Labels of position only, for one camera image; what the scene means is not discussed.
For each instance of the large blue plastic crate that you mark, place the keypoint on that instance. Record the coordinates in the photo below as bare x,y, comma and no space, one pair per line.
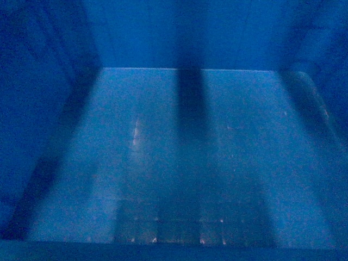
173,130

